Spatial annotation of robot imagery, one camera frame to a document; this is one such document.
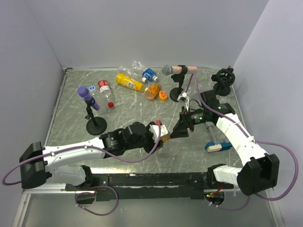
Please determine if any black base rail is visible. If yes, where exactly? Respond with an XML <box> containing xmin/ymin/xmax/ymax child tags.
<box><xmin>65</xmin><ymin>172</ymin><xmax>234</xmax><ymax>201</ymax></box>

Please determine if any silver head microphone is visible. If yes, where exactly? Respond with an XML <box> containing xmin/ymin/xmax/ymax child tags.
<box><xmin>161</xmin><ymin>65</ymin><xmax>198</xmax><ymax>76</ymax></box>

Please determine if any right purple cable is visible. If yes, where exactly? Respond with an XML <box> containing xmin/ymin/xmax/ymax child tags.
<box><xmin>184</xmin><ymin>72</ymin><xmax>299</xmax><ymax>211</ymax></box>

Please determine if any purple microphone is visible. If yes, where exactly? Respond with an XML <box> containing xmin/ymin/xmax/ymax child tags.
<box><xmin>77</xmin><ymin>86</ymin><xmax>100</xmax><ymax>111</ymax></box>

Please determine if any black microphone stand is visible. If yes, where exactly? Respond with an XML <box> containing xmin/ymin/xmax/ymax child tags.
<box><xmin>169</xmin><ymin>74</ymin><xmax>185</xmax><ymax>102</ymax></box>

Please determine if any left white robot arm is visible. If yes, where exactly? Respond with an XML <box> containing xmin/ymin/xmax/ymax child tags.
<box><xmin>19</xmin><ymin>121</ymin><xmax>169</xmax><ymax>190</ymax></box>

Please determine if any yellow orange toy block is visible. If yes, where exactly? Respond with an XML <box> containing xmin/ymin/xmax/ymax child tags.
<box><xmin>159</xmin><ymin>90</ymin><xmax>168</xmax><ymax>102</ymax></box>

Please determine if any yellow lemon drink bottle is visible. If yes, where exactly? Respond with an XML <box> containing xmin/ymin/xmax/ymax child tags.
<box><xmin>116</xmin><ymin>73</ymin><xmax>145</xmax><ymax>92</ymax></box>

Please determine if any aluminium frame rail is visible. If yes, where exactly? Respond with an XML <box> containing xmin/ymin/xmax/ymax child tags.
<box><xmin>23</xmin><ymin>183</ymin><xmax>74</xmax><ymax>194</ymax></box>

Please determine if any orange juice bottle lying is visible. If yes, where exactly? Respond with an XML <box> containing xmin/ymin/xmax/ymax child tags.
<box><xmin>145</xmin><ymin>83</ymin><xmax>160</xmax><ymax>100</ymax></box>

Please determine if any small red bottle cap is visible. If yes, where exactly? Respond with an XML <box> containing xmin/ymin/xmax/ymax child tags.
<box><xmin>108</xmin><ymin>102</ymin><xmax>114</xmax><ymax>108</ymax></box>

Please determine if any black clamp stand rear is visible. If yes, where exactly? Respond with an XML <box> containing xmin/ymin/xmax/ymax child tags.
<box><xmin>211</xmin><ymin>66</ymin><xmax>235</xmax><ymax>96</ymax></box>

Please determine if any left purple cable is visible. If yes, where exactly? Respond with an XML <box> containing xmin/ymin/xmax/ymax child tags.
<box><xmin>1</xmin><ymin>125</ymin><xmax>163</xmax><ymax>186</ymax></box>

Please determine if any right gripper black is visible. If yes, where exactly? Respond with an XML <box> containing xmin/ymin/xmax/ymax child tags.
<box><xmin>170</xmin><ymin>106</ymin><xmax>207</xmax><ymax>139</ymax></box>

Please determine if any blue label clear bottle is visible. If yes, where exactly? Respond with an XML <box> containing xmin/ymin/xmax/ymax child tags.
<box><xmin>132</xmin><ymin>61</ymin><xmax>159</xmax><ymax>83</ymax></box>

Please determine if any red label clear bottle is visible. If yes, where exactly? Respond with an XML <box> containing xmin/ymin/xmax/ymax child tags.
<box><xmin>98</xmin><ymin>80</ymin><xmax>115</xmax><ymax>109</ymax></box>

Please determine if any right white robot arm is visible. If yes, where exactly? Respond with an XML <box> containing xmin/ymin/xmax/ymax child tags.
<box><xmin>170</xmin><ymin>90</ymin><xmax>280</xmax><ymax>196</ymax></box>

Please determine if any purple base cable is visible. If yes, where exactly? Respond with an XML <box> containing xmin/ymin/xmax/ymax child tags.
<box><xmin>74</xmin><ymin>184</ymin><xmax>119</xmax><ymax>216</ymax></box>

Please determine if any blue beige toy brick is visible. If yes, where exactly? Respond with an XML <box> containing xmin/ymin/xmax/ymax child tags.
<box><xmin>205</xmin><ymin>142</ymin><xmax>232</xmax><ymax>153</ymax></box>

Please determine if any orange bottle red cap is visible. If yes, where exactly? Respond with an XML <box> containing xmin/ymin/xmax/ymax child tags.
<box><xmin>161</xmin><ymin>133</ymin><xmax>170</xmax><ymax>143</ymax></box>

